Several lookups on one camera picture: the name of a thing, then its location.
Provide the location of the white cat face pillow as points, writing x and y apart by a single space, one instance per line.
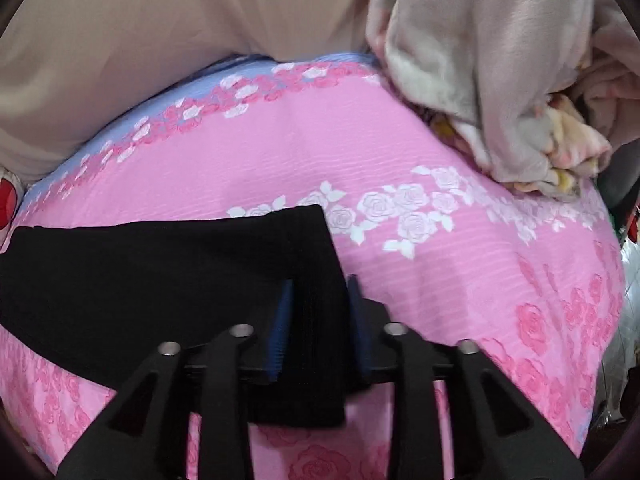
9 200

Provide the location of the black pants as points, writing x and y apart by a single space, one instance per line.
150 285

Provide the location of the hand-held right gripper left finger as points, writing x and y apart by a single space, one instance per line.
281 332

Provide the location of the beige curtain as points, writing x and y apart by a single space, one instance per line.
150 35

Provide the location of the grey floral fleece blanket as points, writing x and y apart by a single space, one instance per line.
475 60

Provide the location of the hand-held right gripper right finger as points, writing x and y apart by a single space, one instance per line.
358 322

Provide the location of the pink rose print bed sheet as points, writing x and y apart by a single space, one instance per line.
400 285

